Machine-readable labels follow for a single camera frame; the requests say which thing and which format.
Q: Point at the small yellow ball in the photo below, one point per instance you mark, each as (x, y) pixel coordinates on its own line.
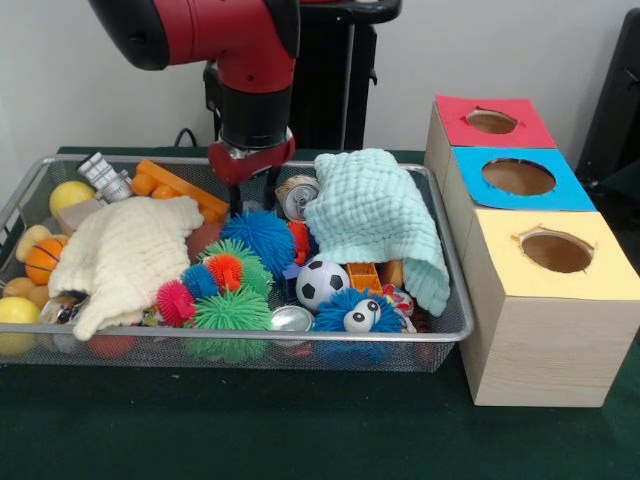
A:
(70, 197)

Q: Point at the blue spiky ball with eyes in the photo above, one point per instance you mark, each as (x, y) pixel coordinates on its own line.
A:
(332, 320)

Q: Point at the green spiky rubber ball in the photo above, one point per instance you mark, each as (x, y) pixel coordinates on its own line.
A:
(232, 312)

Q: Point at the multicoloured spiky caterpillar toy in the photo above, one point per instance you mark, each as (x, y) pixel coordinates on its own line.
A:
(225, 272)

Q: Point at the mint muslin cloth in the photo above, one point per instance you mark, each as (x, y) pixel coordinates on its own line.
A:
(370, 220)

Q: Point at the dark green tablecloth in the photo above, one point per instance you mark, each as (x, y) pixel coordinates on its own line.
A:
(300, 430)

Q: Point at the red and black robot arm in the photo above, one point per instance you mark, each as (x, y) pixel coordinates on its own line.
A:
(250, 65)

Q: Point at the blue spiky rubber ball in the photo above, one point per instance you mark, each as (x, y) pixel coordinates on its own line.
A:
(260, 235)

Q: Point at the cream muslin cloth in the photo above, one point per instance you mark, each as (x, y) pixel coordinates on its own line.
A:
(125, 250)

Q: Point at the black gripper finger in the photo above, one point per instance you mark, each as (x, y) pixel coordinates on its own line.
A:
(271, 190)
(236, 200)

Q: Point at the long orange toy block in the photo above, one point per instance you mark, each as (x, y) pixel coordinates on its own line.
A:
(190, 192)

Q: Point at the black equipment case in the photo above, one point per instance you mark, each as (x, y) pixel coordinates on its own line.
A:
(615, 125)

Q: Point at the orange mini basketball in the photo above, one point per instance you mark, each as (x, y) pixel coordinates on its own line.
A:
(42, 260)

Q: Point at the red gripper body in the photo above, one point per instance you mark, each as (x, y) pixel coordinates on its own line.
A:
(250, 167)

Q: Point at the black and white soccer ball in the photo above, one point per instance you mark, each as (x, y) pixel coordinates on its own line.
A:
(320, 287)

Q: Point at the wooden box with three holes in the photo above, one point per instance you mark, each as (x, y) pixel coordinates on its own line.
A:
(550, 350)

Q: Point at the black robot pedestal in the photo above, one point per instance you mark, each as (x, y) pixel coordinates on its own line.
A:
(340, 100)

